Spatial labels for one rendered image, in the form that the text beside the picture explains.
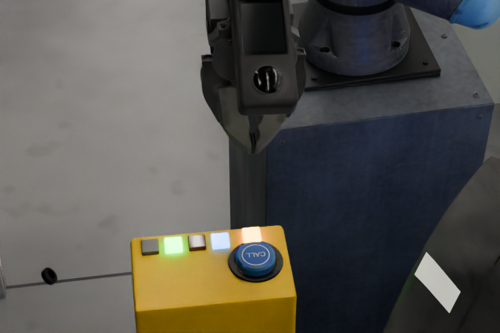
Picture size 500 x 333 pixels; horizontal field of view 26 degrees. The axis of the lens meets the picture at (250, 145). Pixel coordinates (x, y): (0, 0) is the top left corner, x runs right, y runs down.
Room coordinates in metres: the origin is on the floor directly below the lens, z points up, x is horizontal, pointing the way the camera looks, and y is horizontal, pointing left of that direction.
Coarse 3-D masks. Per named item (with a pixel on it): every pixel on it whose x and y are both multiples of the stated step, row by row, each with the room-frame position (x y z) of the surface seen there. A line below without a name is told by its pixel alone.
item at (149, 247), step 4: (144, 240) 0.76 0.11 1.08; (148, 240) 0.76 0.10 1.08; (152, 240) 0.76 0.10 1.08; (156, 240) 0.76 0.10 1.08; (144, 244) 0.75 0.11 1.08; (148, 244) 0.75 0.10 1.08; (152, 244) 0.75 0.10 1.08; (156, 244) 0.75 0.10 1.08; (144, 248) 0.74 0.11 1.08; (148, 248) 0.74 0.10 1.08; (152, 248) 0.74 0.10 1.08; (156, 248) 0.74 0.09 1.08; (144, 252) 0.74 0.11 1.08; (148, 252) 0.74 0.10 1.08; (152, 252) 0.74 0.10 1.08; (156, 252) 0.74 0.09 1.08
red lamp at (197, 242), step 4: (188, 236) 0.76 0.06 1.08; (192, 236) 0.76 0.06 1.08; (196, 236) 0.76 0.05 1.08; (200, 236) 0.76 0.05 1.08; (204, 236) 0.76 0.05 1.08; (188, 240) 0.76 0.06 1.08; (192, 240) 0.76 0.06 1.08; (196, 240) 0.76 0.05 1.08; (200, 240) 0.76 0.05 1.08; (204, 240) 0.76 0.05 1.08; (188, 244) 0.75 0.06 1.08; (192, 244) 0.75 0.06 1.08; (196, 244) 0.75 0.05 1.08; (200, 244) 0.75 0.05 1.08; (204, 244) 0.75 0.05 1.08; (192, 248) 0.74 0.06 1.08; (196, 248) 0.75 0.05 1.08; (200, 248) 0.75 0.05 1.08; (204, 248) 0.75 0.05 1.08
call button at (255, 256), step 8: (240, 248) 0.74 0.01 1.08; (248, 248) 0.74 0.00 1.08; (256, 248) 0.74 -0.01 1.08; (264, 248) 0.74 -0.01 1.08; (240, 256) 0.73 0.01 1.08; (248, 256) 0.73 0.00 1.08; (256, 256) 0.73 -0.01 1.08; (264, 256) 0.73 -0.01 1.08; (272, 256) 0.73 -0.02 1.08; (240, 264) 0.72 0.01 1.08; (248, 264) 0.72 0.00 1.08; (256, 264) 0.72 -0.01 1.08; (264, 264) 0.72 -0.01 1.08; (272, 264) 0.72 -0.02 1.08; (248, 272) 0.71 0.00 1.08; (256, 272) 0.71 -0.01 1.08; (264, 272) 0.71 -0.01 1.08
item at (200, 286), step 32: (160, 256) 0.74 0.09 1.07; (192, 256) 0.74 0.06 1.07; (224, 256) 0.74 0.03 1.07; (288, 256) 0.74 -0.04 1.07; (160, 288) 0.70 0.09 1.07; (192, 288) 0.70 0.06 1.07; (224, 288) 0.70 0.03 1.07; (256, 288) 0.70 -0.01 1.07; (288, 288) 0.70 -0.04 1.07; (160, 320) 0.67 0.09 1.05; (192, 320) 0.67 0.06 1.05; (224, 320) 0.68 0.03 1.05; (256, 320) 0.68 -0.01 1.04; (288, 320) 0.69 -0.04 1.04
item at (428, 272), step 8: (424, 256) 0.40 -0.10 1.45; (424, 264) 0.40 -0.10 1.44; (432, 264) 0.40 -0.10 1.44; (416, 272) 0.39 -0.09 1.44; (424, 272) 0.39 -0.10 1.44; (432, 272) 0.40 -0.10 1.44; (440, 272) 0.40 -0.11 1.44; (424, 280) 0.39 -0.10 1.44; (432, 280) 0.39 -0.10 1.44; (440, 280) 0.40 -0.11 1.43; (448, 280) 0.40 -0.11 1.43; (432, 288) 0.39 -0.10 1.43; (440, 288) 0.39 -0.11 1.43; (448, 288) 0.39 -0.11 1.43; (456, 288) 0.40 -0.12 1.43; (440, 296) 0.39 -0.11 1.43; (448, 296) 0.39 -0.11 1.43; (456, 296) 0.39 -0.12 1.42; (448, 304) 0.39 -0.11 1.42
